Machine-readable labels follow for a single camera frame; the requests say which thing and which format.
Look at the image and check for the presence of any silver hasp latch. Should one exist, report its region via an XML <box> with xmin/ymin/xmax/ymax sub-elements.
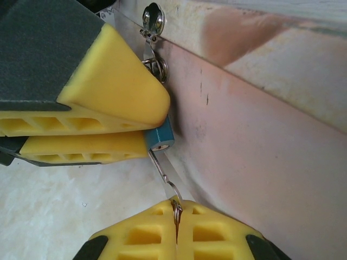
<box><xmin>139</xmin><ymin>2</ymin><xmax>166</xmax><ymax>65</ymax></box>

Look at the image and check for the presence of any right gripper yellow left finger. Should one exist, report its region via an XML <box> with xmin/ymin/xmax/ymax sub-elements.
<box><xmin>77</xmin><ymin>200</ymin><xmax>179</xmax><ymax>260</ymax></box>

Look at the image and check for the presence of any small blue padlock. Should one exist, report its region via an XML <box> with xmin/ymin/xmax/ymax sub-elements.
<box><xmin>140</xmin><ymin>57</ymin><xmax>175</xmax><ymax>154</ymax></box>

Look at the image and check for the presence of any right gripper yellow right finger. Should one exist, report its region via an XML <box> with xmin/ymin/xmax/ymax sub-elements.
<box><xmin>176</xmin><ymin>199</ymin><xmax>290</xmax><ymax>260</ymax></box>

